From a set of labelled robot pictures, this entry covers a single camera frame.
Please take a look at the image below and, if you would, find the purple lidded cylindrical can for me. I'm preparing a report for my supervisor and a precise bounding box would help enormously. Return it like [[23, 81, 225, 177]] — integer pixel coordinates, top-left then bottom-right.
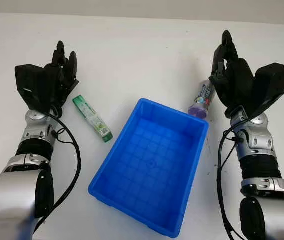
[[188, 79, 215, 120]]

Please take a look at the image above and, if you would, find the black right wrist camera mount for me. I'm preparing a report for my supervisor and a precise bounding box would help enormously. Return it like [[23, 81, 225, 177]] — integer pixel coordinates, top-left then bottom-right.
[[250, 62, 284, 118]]

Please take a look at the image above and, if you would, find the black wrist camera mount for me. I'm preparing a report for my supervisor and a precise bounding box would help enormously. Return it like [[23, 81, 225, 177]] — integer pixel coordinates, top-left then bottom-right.
[[250, 62, 284, 118], [14, 63, 50, 111]]

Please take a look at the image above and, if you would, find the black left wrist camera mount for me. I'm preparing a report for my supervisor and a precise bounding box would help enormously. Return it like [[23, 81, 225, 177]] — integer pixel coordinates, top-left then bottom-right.
[[14, 63, 50, 111]]

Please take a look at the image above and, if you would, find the green rectangular gum pack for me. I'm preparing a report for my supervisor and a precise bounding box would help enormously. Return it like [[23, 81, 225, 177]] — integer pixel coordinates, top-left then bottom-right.
[[72, 95, 114, 144]]

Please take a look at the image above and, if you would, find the blue plastic tray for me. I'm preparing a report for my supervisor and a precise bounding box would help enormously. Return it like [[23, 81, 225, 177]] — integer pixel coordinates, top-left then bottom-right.
[[88, 97, 210, 238]]

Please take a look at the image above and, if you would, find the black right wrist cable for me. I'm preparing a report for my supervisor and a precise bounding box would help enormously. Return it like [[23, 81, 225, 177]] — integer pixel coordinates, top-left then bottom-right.
[[216, 124, 246, 240]]

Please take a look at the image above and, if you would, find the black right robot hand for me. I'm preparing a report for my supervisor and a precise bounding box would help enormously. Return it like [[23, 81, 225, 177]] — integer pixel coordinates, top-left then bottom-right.
[[208, 29, 255, 119]]

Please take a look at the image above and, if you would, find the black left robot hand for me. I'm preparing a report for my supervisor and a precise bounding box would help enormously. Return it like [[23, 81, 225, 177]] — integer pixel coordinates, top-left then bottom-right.
[[43, 41, 80, 115]]

